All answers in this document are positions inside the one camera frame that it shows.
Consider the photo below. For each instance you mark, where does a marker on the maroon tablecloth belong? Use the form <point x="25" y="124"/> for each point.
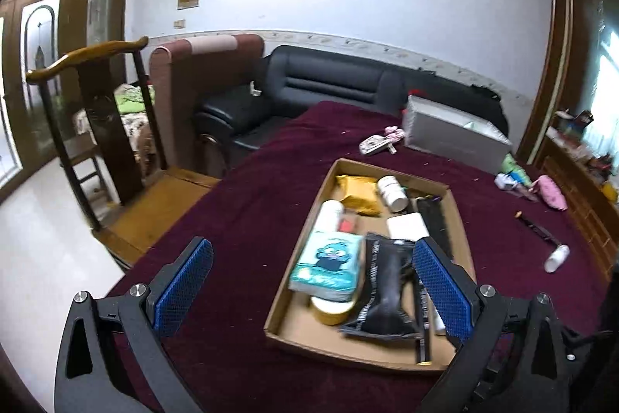
<point x="251" y="210"/>

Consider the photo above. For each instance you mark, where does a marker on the wooden chair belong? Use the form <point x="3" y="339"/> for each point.
<point x="159" y="210"/>

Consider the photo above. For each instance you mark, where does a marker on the wooden door frame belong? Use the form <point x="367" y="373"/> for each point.
<point x="556" y="55"/>

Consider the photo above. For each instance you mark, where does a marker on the wooden glass door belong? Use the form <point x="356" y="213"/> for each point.
<point x="48" y="55"/>

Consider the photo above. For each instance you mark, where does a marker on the black leather sofa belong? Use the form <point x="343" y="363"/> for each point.
<point x="338" y="84"/>

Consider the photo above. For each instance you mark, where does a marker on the long white tube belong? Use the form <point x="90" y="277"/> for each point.
<point x="331" y="214"/>

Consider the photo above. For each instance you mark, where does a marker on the wooden counter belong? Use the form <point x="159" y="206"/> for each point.
<point x="580" y="190"/>

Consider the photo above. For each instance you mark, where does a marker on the white power adapter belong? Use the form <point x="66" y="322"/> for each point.
<point x="407" y="226"/>

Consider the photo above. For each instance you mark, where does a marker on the cardboard tray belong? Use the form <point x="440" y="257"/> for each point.
<point x="300" y="326"/>

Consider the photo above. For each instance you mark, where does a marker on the long black marker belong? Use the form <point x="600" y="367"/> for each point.
<point x="537" y="231"/>

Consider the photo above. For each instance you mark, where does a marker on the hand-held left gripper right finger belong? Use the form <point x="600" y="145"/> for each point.
<point x="442" y="292"/>

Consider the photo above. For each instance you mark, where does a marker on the brown armchair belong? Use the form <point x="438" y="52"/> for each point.
<point x="203" y="93"/>

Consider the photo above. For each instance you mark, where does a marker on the white charger plug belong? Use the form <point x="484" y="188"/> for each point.
<point x="505" y="181"/>

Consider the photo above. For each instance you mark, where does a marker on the white pill bottle red label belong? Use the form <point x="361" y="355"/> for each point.
<point x="392" y="194"/>

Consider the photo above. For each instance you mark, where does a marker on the black bag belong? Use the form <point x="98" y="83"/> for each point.
<point x="486" y="103"/>

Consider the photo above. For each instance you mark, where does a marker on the teal tissue pack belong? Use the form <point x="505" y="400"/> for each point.
<point x="329" y="268"/>

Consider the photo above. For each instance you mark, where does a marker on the white squeeze tube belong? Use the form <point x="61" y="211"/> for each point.
<point x="556" y="256"/>

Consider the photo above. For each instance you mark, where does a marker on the grey box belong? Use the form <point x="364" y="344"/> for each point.
<point x="454" y="132"/>

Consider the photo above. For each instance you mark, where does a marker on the yellow snack packet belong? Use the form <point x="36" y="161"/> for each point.
<point x="360" y="195"/>

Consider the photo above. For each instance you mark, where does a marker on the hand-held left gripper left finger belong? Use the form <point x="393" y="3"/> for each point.
<point x="186" y="287"/>

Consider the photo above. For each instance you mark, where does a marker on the floral cushion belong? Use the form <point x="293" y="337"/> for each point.
<point x="130" y="108"/>

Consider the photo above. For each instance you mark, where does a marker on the pink cloth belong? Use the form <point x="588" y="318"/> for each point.
<point x="551" y="193"/>

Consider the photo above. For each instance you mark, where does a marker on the black pouch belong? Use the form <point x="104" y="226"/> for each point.
<point x="387" y="292"/>

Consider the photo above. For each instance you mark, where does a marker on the black marker green cap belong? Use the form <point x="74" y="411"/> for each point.
<point x="435" y="219"/>

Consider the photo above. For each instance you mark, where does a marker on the green cloth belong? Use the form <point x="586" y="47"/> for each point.
<point x="510" y="164"/>

